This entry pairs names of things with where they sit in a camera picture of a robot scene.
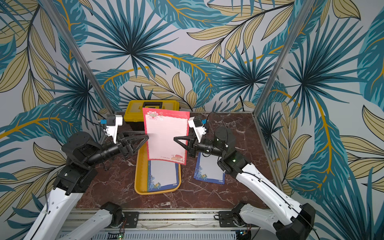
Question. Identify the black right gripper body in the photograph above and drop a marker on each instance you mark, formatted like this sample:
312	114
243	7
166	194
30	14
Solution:
193	146

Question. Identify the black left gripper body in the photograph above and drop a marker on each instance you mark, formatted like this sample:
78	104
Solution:
123	147

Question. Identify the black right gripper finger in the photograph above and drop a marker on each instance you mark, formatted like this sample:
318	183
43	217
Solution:
187	146
190	138

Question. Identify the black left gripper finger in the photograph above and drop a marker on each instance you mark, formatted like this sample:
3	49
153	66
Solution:
135	143
135	135

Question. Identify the yellow plastic tray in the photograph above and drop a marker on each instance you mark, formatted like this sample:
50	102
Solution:
141	174

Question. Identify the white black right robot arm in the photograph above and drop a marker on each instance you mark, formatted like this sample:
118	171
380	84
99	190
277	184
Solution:
233	163

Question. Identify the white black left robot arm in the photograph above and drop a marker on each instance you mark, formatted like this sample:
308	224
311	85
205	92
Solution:
83	154

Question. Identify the yellow black toolbox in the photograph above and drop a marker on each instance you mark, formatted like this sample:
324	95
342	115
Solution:
134	112

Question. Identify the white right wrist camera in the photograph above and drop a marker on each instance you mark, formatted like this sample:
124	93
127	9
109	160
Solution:
196	123

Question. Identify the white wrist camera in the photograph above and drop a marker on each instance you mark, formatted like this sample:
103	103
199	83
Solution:
111	124
196	123

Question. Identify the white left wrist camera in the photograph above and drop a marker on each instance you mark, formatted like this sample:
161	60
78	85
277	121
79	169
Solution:
111	124

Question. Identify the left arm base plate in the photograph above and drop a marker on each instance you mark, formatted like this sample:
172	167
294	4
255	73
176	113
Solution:
130	220

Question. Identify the aluminium front rail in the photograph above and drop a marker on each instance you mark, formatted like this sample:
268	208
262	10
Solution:
193	219

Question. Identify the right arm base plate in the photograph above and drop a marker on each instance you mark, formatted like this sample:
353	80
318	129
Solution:
231	219

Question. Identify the aluminium left corner post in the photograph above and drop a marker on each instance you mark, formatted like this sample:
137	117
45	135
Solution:
59	22

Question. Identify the aluminium corner post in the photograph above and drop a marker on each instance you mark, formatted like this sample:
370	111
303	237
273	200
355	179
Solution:
291	37
59	22

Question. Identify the aluminium right corner post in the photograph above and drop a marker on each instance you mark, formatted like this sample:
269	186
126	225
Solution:
291	37

